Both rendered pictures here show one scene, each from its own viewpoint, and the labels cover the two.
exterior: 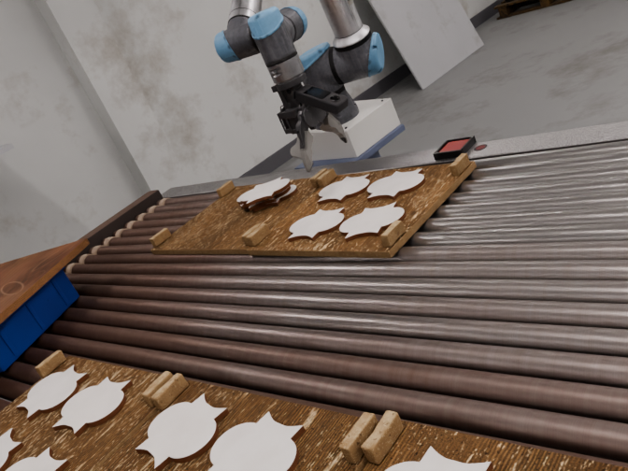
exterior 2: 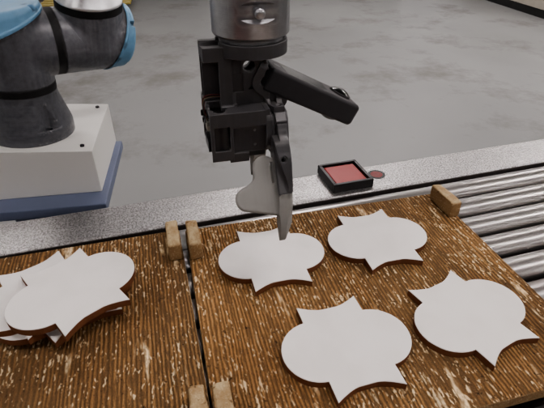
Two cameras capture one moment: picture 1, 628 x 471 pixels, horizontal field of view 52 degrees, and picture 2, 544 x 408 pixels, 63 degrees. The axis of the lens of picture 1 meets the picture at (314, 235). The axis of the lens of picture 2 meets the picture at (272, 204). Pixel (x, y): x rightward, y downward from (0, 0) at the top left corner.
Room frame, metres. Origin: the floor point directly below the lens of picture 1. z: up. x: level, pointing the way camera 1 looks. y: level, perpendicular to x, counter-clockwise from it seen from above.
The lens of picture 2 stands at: (1.25, 0.30, 1.34)
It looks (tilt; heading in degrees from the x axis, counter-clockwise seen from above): 34 degrees down; 296
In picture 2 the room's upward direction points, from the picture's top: straight up
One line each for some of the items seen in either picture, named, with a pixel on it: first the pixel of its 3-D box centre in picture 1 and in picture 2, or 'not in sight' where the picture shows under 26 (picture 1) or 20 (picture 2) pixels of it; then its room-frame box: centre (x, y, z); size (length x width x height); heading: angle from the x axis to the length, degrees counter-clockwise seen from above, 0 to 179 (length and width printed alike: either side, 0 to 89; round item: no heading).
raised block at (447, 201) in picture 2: (460, 164); (444, 200); (1.26, -0.34, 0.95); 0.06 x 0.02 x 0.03; 130
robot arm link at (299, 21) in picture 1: (280, 28); not in sight; (1.56, -0.13, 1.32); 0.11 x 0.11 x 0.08; 62
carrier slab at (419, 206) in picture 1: (358, 209); (363, 292); (1.32, -0.11, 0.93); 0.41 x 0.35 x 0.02; 40
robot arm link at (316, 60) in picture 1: (320, 68); (15, 42); (2.00, -0.23, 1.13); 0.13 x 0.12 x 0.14; 62
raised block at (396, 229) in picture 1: (393, 233); not in sight; (1.09, -0.14, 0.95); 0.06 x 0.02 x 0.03; 130
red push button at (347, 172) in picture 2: (454, 148); (344, 176); (1.44, -0.39, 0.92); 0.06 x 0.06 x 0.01; 42
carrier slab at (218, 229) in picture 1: (241, 215); (2, 362); (1.64, 0.15, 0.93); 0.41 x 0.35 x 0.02; 41
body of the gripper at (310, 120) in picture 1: (298, 104); (245, 97); (1.47, -0.09, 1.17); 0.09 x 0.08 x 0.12; 40
